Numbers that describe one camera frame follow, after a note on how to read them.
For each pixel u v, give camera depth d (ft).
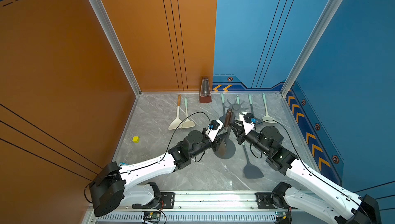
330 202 1.40
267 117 3.46
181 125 3.23
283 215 2.36
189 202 2.44
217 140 2.07
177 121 3.38
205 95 3.60
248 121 1.87
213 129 1.94
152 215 2.37
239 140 2.01
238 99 3.78
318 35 2.80
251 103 3.69
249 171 2.71
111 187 1.34
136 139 3.03
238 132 2.08
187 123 3.36
